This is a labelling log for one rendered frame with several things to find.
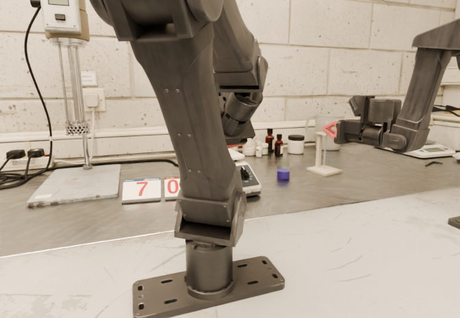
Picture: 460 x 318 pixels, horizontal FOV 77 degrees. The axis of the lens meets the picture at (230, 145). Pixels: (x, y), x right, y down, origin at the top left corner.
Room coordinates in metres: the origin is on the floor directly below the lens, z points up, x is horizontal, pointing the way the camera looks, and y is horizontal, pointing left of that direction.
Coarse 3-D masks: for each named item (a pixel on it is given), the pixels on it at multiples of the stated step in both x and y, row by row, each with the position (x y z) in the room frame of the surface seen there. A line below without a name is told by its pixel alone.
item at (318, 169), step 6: (318, 132) 0.94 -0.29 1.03; (318, 138) 0.94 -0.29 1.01; (318, 144) 0.93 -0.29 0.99; (318, 150) 0.93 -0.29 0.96; (318, 156) 0.93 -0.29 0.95; (318, 162) 0.93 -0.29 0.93; (312, 168) 0.92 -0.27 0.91; (318, 168) 0.92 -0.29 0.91; (324, 168) 0.92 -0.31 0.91; (330, 168) 0.92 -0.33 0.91; (336, 168) 0.92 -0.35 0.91; (324, 174) 0.86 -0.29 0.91; (330, 174) 0.87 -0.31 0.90
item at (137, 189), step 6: (156, 180) 0.71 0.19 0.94; (126, 186) 0.69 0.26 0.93; (132, 186) 0.69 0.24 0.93; (138, 186) 0.69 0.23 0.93; (144, 186) 0.69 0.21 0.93; (150, 186) 0.70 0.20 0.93; (156, 186) 0.70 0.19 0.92; (126, 192) 0.68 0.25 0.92; (132, 192) 0.68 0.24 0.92; (138, 192) 0.68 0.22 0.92; (144, 192) 0.68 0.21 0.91; (150, 192) 0.68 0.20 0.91; (156, 192) 0.69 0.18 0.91
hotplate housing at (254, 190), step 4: (236, 160) 0.78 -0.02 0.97; (240, 160) 0.79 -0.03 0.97; (236, 164) 0.75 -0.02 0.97; (240, 164) 0.75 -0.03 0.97; (244, 164) 0.75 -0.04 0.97; (248, 164) 0.77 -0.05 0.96; (256, 176) 0.73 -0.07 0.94; (260, 184) 0.71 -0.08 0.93; (244, 188) 0.68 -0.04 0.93; (248, 188) 0.69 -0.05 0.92; (252, 188) 0.69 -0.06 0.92; (256, 188) 0.69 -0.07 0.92; (260, 188) 0.70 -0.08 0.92; (248, 192) 0.68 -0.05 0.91; (252, 192) 0.69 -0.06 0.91; (256, 192) 0.70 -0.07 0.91; (260, 192) 0.70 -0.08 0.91
